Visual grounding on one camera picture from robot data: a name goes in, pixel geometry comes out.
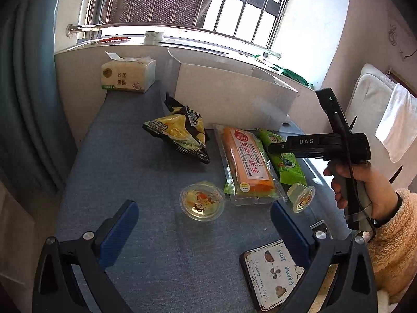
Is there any steel window railing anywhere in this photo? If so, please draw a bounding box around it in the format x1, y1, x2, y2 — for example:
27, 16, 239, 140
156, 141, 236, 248
66, 23, 282, 60

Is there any green plastic bag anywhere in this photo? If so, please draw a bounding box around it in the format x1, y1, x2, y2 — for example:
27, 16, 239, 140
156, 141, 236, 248
254, 55, 314, 90

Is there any green seaweed snack bag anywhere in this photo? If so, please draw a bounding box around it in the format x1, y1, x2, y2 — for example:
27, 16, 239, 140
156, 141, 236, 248
256, 129, 307, 186

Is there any orange flatbread cracker pack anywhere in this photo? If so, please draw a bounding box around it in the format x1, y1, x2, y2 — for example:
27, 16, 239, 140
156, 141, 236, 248
213, 124, 288, 206

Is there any wide clear jelly cup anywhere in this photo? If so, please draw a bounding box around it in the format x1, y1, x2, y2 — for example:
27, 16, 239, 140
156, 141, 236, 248
179, 181, 225, 222

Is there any fluffy cream sleeve forearm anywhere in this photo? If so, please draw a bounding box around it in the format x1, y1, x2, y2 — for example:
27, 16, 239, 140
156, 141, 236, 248
367, 189, 416, 312

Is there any small clear jelly cup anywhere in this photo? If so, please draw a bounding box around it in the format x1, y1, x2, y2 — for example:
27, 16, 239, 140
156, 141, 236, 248
287, 183, 316, 213

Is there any white cardboard box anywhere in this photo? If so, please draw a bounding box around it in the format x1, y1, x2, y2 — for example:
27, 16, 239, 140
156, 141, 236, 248
161, 48, 298, 130

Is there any white tape roll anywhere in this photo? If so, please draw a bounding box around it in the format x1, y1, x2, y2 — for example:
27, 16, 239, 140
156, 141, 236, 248
144, 31, 164, 45

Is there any right hand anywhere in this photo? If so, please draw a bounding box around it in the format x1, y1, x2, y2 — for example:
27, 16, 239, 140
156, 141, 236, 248
331, 162, 399, 221

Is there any white towel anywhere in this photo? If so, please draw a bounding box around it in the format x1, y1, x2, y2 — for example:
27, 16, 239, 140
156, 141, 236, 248
375, 83, 417, 163

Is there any tissue paper pack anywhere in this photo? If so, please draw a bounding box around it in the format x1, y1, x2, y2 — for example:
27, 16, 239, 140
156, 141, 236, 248
101, 52, 156, 93

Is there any black yellow chip bag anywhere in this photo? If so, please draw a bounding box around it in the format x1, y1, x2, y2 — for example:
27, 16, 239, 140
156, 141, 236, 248
142, 93, 210, 164

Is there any illustrated white tin tray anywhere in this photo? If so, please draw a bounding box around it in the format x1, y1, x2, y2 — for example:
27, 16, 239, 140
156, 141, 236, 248
240, 239, 304, 312

